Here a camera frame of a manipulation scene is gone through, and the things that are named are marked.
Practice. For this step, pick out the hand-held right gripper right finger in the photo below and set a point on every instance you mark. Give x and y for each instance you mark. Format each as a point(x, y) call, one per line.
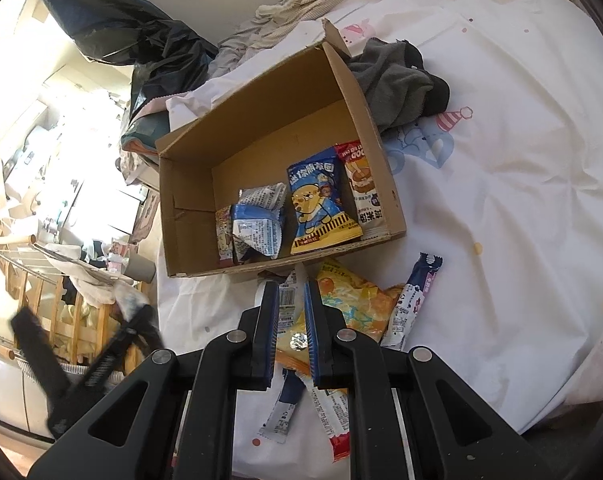
point(314, 330)

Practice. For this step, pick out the wooden rack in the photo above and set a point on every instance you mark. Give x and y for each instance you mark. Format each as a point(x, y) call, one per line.
point(98, 325)

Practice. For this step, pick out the crumpled beige blanket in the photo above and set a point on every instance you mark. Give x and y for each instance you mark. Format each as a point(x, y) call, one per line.
point(281, 15)

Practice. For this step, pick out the white hanging towel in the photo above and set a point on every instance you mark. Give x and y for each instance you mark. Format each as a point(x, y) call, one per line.
point(91, 280)

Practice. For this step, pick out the teal orange folded quilt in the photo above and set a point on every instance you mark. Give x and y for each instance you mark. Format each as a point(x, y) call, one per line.
point(141, 132)

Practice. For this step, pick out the grey cloth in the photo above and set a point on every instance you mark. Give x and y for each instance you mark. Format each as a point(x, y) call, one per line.
point(391, 80)

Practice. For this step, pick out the blue bear snack packet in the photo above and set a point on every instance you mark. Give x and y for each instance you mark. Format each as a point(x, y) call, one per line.
point(321, 200)

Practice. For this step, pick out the grey trash bin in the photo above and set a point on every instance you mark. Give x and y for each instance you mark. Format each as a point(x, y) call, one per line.
point(141, 267)

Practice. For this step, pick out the small cartoon snack packet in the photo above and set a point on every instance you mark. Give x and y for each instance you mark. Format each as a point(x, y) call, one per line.
point(224, 235)

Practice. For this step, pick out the red white stick packet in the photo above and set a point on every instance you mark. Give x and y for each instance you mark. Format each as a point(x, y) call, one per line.
point(329, 410)

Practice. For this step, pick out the white text snack packet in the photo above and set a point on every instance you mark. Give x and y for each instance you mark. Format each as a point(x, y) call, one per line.
point(289, 300)

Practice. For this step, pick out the blue white snack packet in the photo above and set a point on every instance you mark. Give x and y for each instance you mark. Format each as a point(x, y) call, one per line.
point(256, 232)

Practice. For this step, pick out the black garbage bag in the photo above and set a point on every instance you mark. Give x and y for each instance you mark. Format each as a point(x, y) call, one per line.
point(131, 25)

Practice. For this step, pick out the red cake snack packet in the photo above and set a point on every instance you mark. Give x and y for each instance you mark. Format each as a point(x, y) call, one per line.
point(364, 180)

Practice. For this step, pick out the long white snack bar packet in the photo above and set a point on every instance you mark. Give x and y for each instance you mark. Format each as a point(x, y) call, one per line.
point(411, 305)

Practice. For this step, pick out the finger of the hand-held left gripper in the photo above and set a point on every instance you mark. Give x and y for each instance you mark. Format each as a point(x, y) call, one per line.
point(38, 350)
point(126, 340)

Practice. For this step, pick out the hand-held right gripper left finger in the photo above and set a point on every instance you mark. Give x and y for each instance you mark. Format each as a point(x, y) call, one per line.
point(269, 330)

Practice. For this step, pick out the cardboard box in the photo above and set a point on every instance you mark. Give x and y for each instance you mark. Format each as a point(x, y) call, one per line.
point(261, 150)

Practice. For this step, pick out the yellow chip packet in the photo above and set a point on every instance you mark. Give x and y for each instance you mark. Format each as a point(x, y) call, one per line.
point(351, 305)

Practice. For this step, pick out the blue white stick packet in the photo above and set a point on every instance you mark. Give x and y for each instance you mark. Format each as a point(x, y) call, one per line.
point(281, 410)

